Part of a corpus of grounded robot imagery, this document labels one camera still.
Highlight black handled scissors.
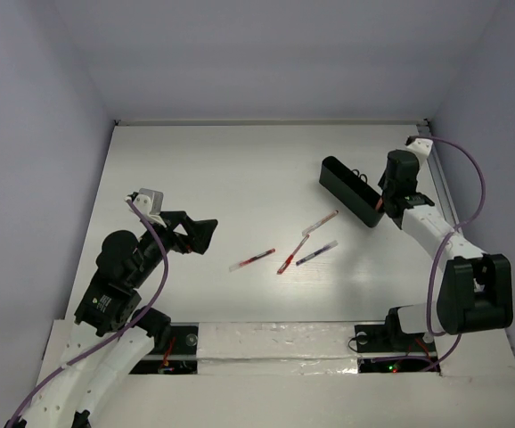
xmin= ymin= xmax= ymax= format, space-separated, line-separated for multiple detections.
xmin=351 ymin=169 xmax=368 ymax=183

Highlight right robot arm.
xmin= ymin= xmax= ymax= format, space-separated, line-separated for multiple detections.
xmin=379 ymin=150 xmax=513 ymax=350

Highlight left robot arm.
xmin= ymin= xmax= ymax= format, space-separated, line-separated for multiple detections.
xmin=7 ymin=211 xmax=218 ymax=427

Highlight black oblong container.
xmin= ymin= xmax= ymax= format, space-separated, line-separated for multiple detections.
xmin=319 ymin=156 xmax=383 ymax=228

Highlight blue pen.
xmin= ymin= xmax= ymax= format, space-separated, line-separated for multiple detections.
xmin=295 ymin=240 xmax=339 ymax=266

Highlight silver foil covered beam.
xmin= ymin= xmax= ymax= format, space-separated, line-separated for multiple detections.
xmin=196 ymin=322 xmax=359 ymax=376

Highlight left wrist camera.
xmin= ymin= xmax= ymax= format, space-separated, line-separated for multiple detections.
xmin=125 ymin=188 xmax=164 ymax=225

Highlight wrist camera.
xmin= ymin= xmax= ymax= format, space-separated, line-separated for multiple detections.
xmin=125 ymin=188 xmax=164 ymax=225
xmin=405 ymin=136 xmax=433 ymax=169

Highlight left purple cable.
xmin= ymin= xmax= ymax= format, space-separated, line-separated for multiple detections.
xmin=5 ymin=198 xmax=170 ymax=428

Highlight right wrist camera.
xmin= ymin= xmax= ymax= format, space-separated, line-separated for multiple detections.
xmin=405 ymin=136 xmax=433 ymax=169

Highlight aluminium rail right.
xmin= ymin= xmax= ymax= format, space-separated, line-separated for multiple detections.
xmin=417 ymin=125 xmax=486 ymax=232

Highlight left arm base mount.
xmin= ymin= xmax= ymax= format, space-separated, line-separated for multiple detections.
xmin=134 ymin=324 xmax=199 ymax=375

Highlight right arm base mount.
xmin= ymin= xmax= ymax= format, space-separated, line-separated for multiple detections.
xmin=348 ymin=308 xmax=436 ymax=354

